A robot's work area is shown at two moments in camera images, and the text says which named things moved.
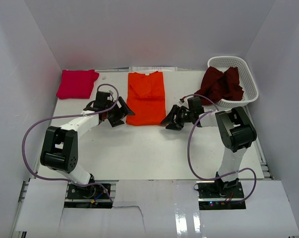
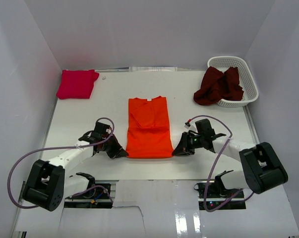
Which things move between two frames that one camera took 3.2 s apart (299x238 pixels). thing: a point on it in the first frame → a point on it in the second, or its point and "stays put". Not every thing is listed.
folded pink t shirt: x=76 y=84 stays put
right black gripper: x=169 y=119 → x=183 y=148
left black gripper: x=123 y=110 → x=117 y=151
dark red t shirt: x=218 y=86 stays put
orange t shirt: x=146 y=98 → x=149 y=133
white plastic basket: x=246 y=80 stays put
